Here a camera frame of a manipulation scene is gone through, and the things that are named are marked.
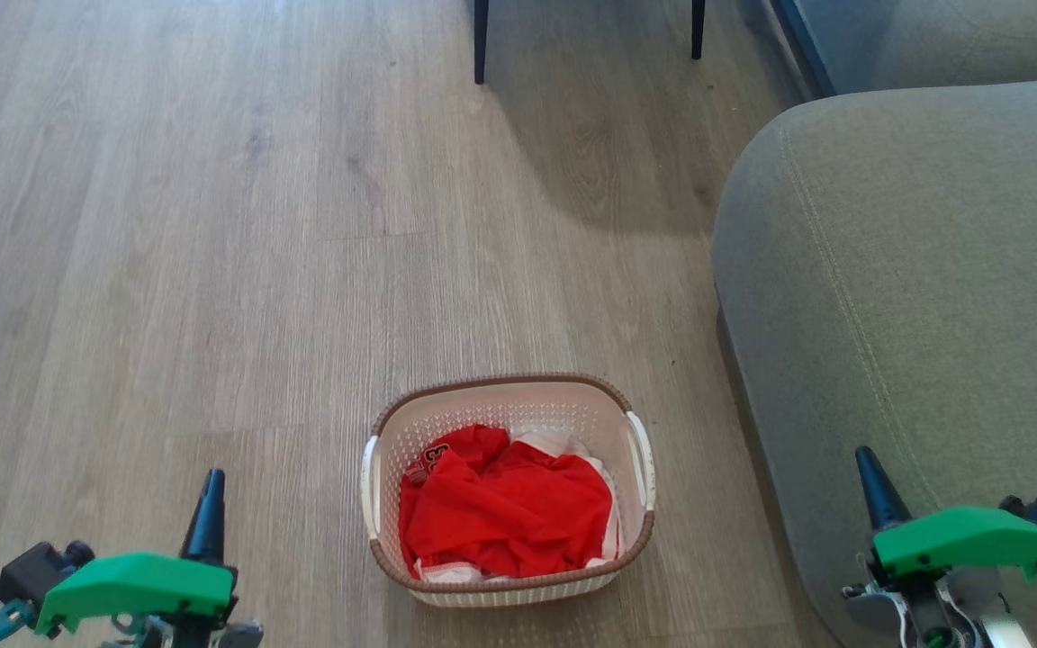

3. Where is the white garment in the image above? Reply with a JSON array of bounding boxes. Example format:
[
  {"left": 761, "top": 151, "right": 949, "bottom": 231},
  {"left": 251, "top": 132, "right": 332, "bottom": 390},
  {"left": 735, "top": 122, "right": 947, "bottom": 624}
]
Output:
[{"left": 412, "top": 428, "right": 625, "bottom": 581}]

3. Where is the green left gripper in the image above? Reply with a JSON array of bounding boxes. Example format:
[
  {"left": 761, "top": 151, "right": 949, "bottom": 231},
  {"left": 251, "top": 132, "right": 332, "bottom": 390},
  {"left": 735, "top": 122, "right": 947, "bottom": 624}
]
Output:
[{"left": 35, "top": 469, "right": 239, "bottom": 648}]

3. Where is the grey fabric sofa body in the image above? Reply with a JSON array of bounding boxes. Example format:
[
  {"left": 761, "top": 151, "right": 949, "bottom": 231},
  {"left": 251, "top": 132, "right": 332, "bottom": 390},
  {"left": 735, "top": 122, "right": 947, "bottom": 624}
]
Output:
[{"left": 775, "top": 0, "right": 1037, "bottom": 98}]

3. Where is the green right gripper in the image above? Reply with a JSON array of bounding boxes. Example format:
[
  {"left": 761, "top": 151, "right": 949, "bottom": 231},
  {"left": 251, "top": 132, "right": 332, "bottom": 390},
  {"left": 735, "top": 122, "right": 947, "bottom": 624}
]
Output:
[{"left": 844, "top": 446, "right": 1037, "bottom": 648}]

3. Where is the white plastic laundry basket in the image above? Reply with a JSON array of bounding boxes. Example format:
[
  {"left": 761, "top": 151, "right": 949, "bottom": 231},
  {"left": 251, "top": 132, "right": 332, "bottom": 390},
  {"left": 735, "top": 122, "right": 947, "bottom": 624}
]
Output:
[{"left": 360, "top": 373, "right": 656, "bottom": 608}]

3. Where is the red jersey garment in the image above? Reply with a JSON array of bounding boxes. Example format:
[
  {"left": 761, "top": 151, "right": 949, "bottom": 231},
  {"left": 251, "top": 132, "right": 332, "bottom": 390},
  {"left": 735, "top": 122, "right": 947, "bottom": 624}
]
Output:
[{"left": 398, "top": 424, "right": 614, "bottom": 579}]

